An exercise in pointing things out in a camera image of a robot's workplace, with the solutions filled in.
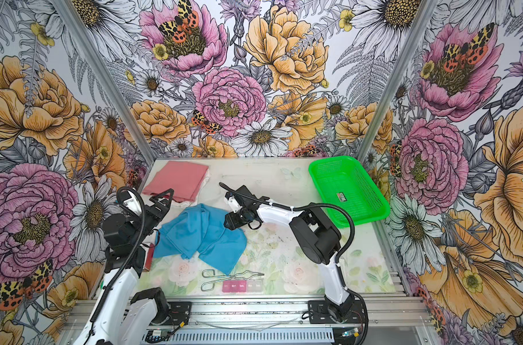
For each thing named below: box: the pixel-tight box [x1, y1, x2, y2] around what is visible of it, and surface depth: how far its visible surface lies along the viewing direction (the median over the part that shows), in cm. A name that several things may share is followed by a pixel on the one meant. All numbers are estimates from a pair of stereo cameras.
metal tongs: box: [200, 268, 266, 292], surface depth 84 cm
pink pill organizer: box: [221, 279, 263, 293], surface depth 81 cm
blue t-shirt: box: [153, 203, 248, 275], surface depth 91 cm
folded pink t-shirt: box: [142, 160, 210, 203], surface depth 114 cm
